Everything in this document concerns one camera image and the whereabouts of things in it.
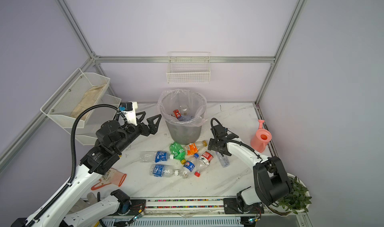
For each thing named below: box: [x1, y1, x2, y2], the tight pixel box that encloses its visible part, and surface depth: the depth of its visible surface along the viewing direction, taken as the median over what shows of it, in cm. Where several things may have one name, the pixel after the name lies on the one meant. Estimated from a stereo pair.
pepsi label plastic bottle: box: [180, 153, 199, 179], surface depth 84 cm
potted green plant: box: [267, 173, 312, 217], surface depth 62 cm
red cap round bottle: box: [173, 109, 182, 119], surface depth 95 cm
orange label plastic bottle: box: [184, 140, 208, 157], surface depth 93 cm
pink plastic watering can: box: [250, 119, 272, 154], surface depth 90 cm
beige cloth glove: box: [70, 83, 106, 121], surface depth 82 cm
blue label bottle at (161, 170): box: [149, 164, 180, 178], surface depth 83 cm
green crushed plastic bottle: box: [169, 141, 187, 165], surface depth 92 cm
